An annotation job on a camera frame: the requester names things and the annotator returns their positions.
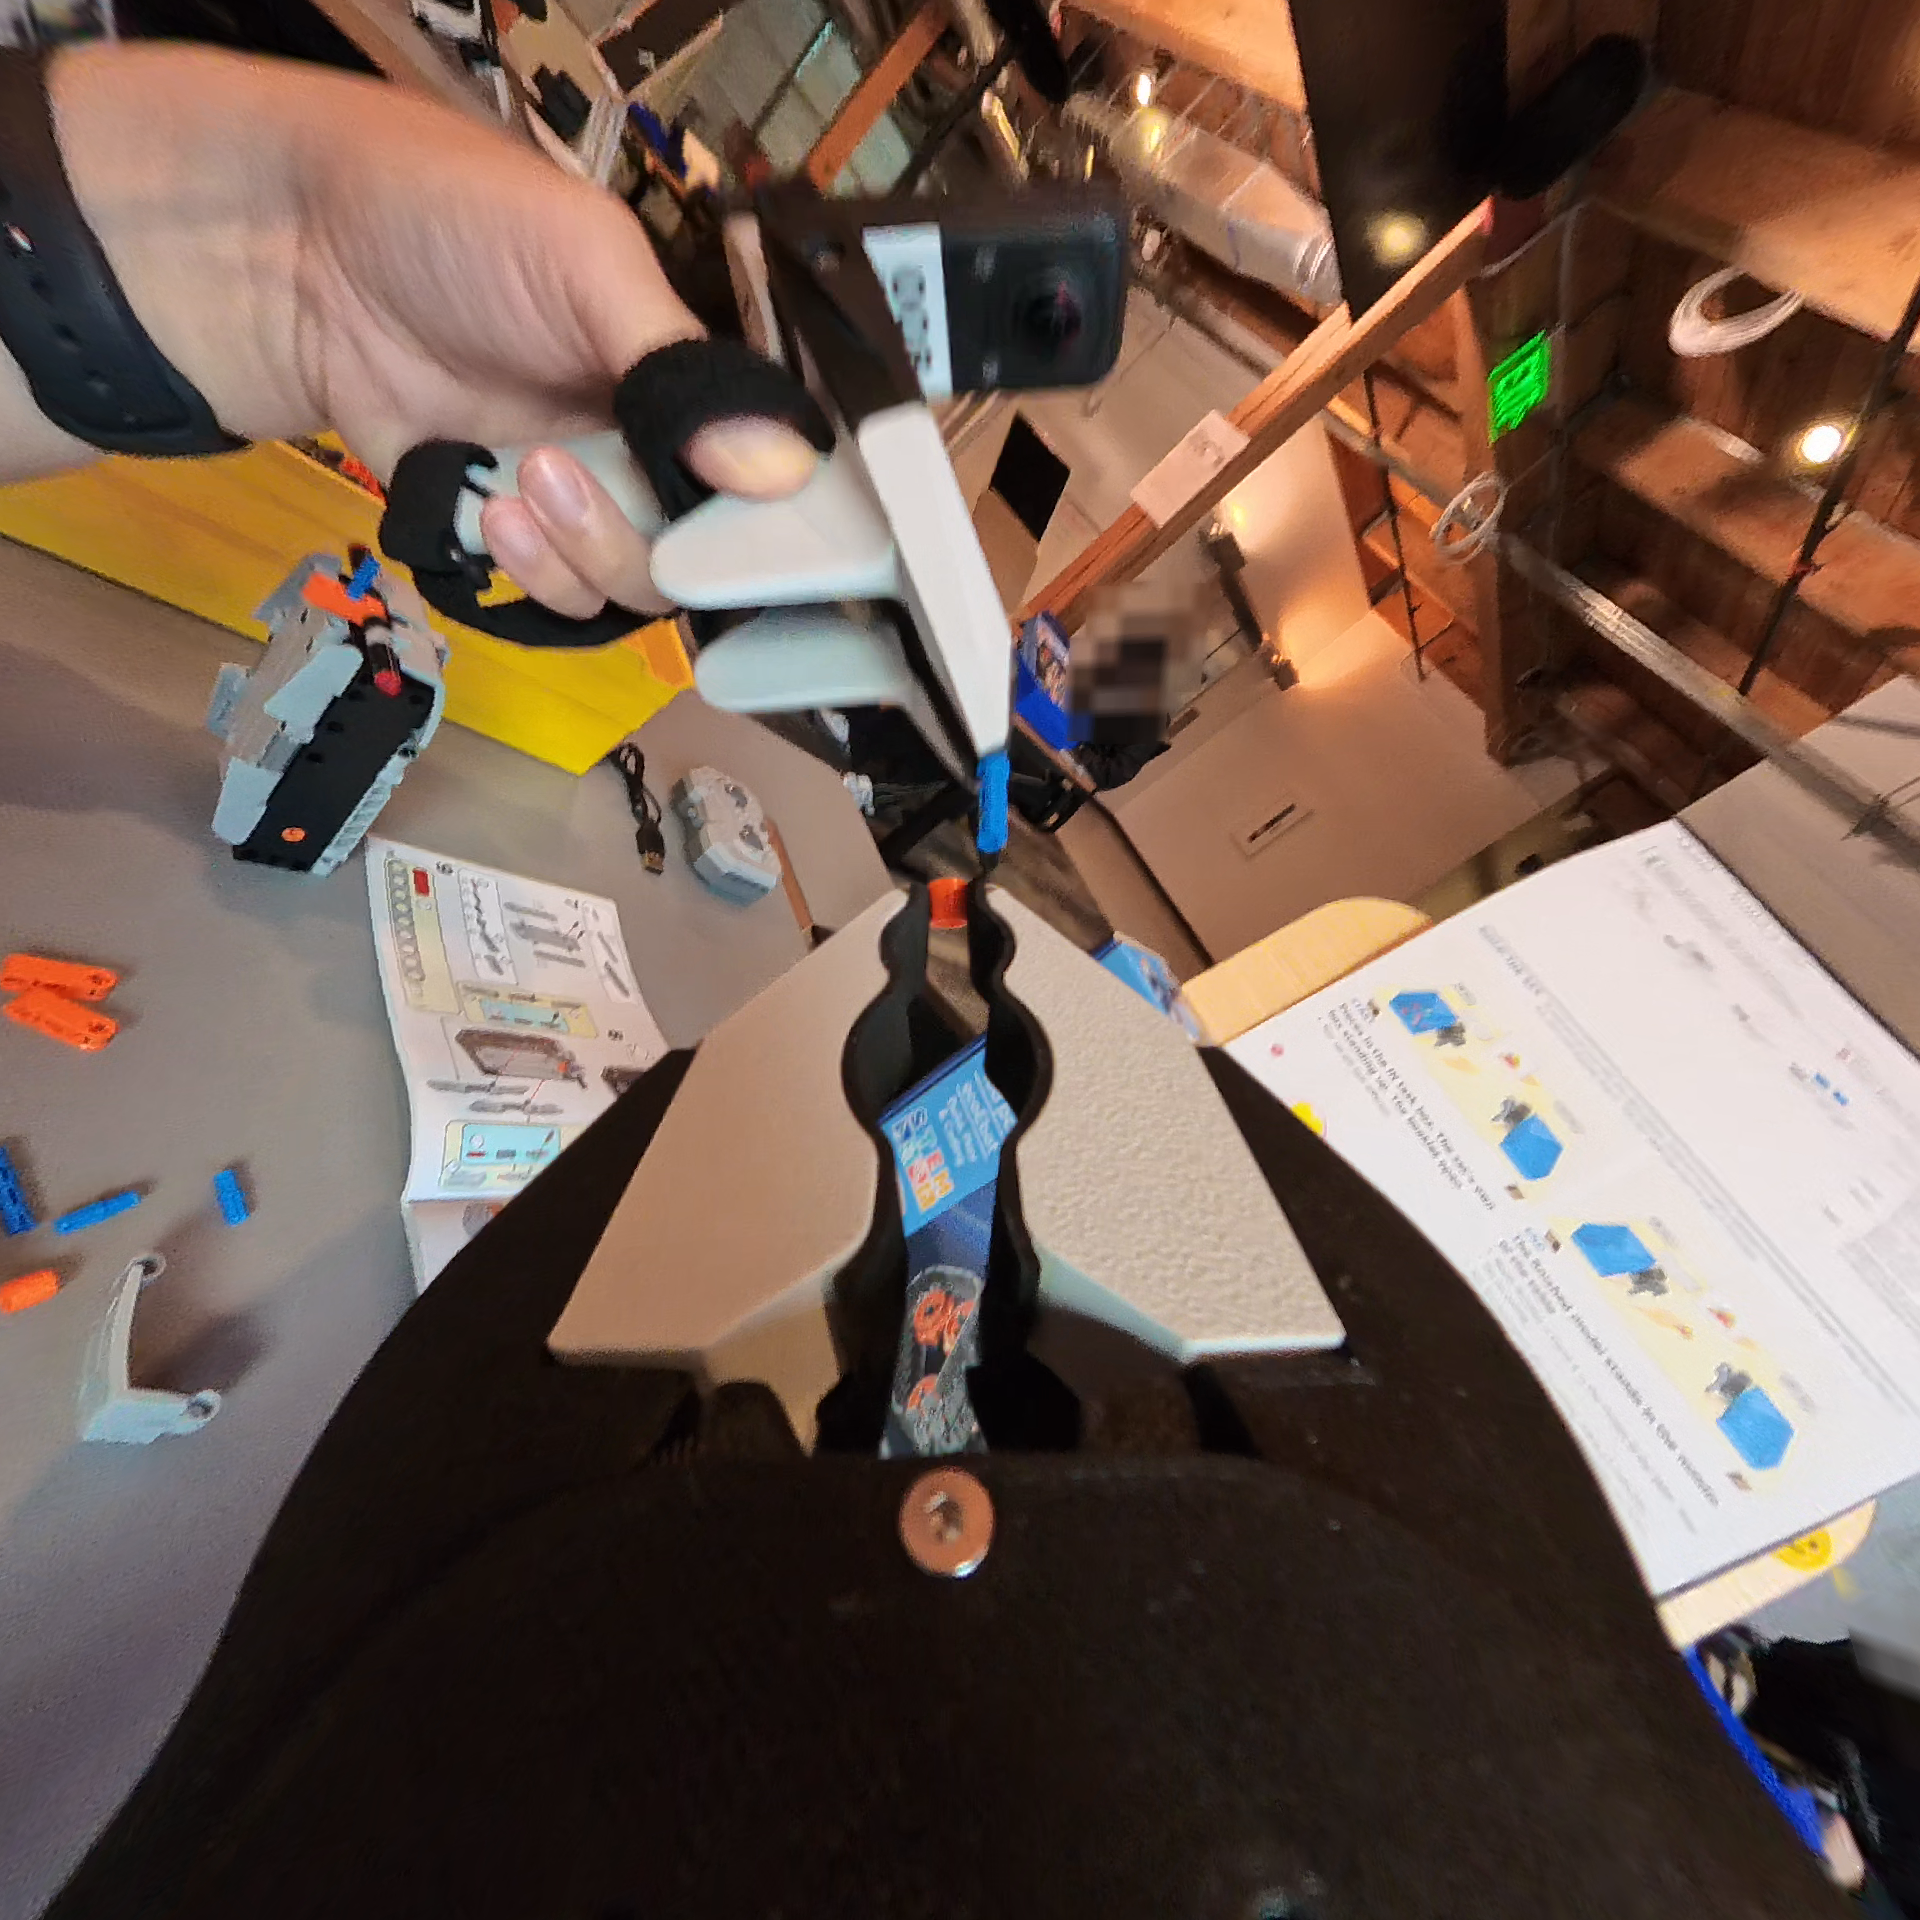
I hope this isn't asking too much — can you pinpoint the blue plastic bin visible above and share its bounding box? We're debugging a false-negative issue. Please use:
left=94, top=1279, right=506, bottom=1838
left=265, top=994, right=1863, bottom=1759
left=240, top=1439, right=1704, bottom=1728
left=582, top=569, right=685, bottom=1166
left=1015, top=614, right=1076, bottom=755

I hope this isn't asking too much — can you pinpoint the open instruction booklet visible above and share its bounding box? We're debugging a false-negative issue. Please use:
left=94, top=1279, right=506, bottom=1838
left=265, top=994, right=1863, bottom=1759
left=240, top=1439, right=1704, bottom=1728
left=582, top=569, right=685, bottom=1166
left=368, top=839, right=673, bottom=1291

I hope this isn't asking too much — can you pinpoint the black wrist band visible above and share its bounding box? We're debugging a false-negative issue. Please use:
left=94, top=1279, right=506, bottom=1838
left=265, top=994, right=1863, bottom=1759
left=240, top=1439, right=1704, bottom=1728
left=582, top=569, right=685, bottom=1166
left=0, top=43, right=250, bottom=460

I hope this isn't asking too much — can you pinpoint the person's left hand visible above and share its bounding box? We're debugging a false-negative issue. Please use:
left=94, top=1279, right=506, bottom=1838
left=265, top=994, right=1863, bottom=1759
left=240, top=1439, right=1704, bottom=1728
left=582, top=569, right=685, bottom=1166
left=45, top=43, right=818, bottom=624

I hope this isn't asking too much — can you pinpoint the grey remote controller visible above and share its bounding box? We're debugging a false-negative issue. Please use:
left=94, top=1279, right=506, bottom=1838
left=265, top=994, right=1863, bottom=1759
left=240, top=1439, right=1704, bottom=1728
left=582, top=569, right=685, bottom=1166
left=664, top=767, right=785, bottom=907

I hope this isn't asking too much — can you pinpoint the green exit sign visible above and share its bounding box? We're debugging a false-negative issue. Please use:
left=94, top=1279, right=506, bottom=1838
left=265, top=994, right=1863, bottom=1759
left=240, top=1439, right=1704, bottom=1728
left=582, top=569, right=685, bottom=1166
left=1488, top=331, right=1564, bottom=449

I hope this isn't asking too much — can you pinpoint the black rectangular panel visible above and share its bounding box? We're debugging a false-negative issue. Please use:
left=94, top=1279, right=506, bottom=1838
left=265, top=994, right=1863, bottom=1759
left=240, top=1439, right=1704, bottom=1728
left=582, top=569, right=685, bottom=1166
left=1292, top=0, right=1509, bottom=325

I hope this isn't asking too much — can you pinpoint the yellow plastic bin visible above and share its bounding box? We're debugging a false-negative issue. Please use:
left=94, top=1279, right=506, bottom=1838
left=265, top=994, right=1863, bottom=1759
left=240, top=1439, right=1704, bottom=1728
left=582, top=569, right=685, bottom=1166
left=0, top=431, right=702, bottom=783

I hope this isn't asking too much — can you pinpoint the grey desk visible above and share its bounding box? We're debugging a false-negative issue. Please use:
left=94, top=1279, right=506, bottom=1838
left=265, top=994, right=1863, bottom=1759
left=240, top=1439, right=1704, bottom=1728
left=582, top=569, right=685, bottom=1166
left=0, top=531, right=905, bottom=1920

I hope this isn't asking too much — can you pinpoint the blue robot kit box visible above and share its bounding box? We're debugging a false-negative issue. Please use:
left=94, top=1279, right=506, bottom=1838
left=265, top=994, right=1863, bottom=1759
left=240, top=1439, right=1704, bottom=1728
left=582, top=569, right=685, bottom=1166
left=875, top=934, right=1204, bottom=1457

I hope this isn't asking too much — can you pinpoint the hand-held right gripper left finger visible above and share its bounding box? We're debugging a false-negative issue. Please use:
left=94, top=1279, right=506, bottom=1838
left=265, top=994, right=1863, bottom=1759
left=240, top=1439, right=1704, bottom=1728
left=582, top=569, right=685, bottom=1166
left=544, top=882, right=933, bottom=1457

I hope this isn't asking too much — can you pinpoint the white paper notice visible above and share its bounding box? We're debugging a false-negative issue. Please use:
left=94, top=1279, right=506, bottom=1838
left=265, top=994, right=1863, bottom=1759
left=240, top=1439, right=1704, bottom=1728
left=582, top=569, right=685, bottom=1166
left=1127, top=410, right=1249, bottom=531

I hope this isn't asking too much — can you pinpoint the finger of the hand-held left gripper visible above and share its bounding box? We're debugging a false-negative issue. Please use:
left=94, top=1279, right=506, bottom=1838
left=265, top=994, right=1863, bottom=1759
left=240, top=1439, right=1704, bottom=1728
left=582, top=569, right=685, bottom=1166
left=651, top=401, right=1015, bottom=763
left=689, top=599, right=979, bottom=786

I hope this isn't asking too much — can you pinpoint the grey black toy robot module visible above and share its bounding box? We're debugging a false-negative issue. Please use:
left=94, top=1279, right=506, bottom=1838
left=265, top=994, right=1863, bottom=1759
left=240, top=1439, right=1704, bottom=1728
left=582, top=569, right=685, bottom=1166
left=203, top=554, right=448, bottom=876

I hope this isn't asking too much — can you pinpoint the black usb cable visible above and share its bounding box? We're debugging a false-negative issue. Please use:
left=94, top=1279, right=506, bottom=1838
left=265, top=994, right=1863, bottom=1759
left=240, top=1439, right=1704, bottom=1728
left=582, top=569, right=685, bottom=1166
left=609, top=746, right=673, bottom=876

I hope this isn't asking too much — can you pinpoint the white cable coil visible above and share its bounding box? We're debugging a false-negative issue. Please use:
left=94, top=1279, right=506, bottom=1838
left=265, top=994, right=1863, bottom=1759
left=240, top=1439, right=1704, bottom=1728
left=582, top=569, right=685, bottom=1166
left=1425, top=473, right=1509, bottom=562
left=1670, top=260, right=1802, bottom=361

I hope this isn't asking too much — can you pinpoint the grey curved toy panel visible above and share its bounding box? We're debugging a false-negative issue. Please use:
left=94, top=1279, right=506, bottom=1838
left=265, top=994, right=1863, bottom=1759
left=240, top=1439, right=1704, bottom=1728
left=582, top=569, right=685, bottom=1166
left=75, top=1250, right=224, bottom=1447

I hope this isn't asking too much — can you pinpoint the silver ventilation duct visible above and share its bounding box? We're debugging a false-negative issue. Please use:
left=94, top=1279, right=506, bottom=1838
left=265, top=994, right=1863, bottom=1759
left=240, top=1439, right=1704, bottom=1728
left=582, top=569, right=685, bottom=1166
left=1083, top=90, right=1344, bottom=307

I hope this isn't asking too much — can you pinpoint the wooden board with instruction poster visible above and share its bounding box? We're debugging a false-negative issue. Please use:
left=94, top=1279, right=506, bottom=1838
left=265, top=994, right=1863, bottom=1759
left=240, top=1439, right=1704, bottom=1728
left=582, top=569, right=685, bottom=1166
left=1176, top=822, right=1920, bottom=1654

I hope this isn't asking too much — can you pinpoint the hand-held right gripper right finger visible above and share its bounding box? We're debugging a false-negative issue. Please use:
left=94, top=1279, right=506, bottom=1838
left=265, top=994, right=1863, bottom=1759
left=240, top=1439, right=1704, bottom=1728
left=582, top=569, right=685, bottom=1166
left=965, top=876, right=1353, bottom=1457

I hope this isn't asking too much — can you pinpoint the wooden post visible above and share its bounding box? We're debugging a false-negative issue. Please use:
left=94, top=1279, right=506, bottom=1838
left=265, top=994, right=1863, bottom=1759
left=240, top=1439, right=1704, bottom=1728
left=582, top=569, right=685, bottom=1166
left=1015, top=198, right=1500, bottom=630

